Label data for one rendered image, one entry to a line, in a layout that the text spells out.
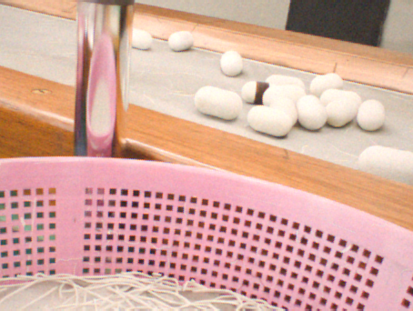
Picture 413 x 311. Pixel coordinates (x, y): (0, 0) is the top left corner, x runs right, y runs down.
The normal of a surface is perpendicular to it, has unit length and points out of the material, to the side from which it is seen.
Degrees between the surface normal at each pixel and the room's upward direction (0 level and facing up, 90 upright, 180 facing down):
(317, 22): 86
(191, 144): 0
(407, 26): 89
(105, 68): 90
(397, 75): 45
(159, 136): 0
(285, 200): 75
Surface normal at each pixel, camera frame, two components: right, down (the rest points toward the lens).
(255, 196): -0.30, 0.04
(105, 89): 0.25, 0.37
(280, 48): -0.28, -0.47
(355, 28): -0.51, 0.19
